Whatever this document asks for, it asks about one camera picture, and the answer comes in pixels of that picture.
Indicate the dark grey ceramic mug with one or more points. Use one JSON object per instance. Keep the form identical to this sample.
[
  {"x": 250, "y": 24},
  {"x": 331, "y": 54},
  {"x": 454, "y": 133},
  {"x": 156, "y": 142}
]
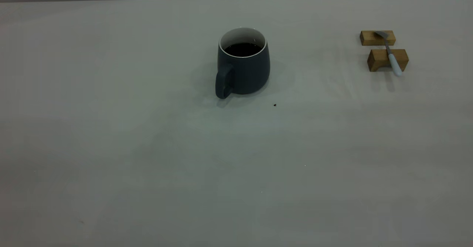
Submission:
[{"x": 247, "y": 73}]

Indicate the flat rectangular wooden block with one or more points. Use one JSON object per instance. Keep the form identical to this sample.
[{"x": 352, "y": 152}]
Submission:
[{"x": 368, "y": 38}]

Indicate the arched wooden block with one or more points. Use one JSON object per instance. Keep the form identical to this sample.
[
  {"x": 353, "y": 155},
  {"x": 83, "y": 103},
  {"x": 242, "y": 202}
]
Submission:
[{"x": 378, "y": 57}]

